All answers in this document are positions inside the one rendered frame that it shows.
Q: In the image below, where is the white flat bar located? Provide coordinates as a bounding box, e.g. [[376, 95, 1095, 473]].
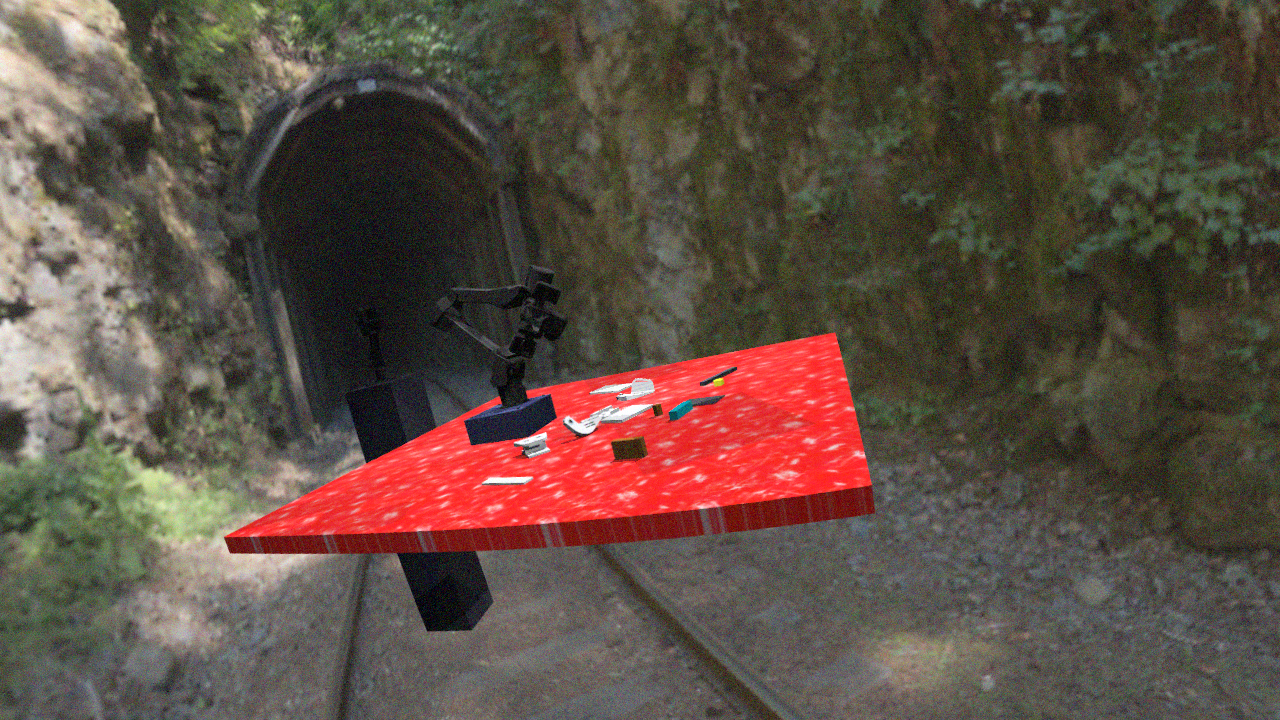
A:
[[483, 477, 532, 486]]

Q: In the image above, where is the teal rectangular block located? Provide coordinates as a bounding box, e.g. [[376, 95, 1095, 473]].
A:
[[669, 401, 692, 421]]

